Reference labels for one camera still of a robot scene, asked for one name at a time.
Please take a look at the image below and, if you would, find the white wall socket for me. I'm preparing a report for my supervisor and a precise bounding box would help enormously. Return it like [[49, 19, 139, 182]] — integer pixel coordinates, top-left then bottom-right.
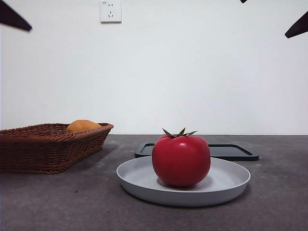
[[100, 0, 122, 24]]

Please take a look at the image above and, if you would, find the red tomato with green stem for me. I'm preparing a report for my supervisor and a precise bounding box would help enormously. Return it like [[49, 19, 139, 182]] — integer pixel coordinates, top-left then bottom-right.
[[151, 127, 212, 188]]

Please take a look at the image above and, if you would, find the dark rectangular tray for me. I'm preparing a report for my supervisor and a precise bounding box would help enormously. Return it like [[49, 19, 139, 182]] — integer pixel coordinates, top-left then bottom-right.
[[134, 142, 260, 162]]

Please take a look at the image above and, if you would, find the yellow potato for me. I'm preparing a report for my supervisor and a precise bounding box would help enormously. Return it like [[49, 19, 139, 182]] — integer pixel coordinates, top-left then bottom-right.
[[65, 119, 102, 135]]

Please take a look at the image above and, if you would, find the brown wicker basket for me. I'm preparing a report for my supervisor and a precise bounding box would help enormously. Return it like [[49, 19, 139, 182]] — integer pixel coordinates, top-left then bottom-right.
[[0, 122, 115, 175]]

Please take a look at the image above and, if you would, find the grey round plate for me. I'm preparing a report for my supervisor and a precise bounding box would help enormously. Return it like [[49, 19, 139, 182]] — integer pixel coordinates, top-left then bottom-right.
[[116, 154, 252, 208]]

